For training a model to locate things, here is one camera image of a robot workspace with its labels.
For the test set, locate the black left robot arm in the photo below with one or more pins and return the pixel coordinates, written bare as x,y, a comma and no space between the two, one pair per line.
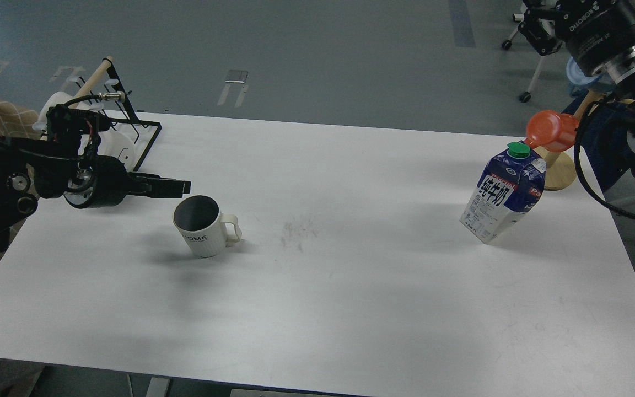
66,163

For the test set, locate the wooden cup tree stand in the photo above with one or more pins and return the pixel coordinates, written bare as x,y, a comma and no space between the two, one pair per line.
560,169

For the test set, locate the white cup on rack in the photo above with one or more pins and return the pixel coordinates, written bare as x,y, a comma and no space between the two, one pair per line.
55,115

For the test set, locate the white smiley mug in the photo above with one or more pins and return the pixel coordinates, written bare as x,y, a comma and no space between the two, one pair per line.
118,142

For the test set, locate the white ribbed mug dark inside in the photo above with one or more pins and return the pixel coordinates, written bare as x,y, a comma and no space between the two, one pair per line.
206,230

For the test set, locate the blue plastic cup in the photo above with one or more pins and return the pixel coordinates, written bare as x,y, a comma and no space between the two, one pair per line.
579,83

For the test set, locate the black wire cup rack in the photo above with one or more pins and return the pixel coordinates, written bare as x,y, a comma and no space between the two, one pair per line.
104,80

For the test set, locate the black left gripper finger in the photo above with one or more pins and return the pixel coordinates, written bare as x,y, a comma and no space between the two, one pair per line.
154,186

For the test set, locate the blue white milk carton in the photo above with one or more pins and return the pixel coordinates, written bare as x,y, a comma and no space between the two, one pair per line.
511,184

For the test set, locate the orange plastic cup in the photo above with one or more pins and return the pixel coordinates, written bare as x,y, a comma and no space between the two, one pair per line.
553,131

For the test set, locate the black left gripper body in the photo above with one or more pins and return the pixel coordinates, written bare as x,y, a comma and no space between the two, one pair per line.
104,184

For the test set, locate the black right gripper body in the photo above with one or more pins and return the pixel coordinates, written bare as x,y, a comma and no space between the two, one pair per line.
595,33

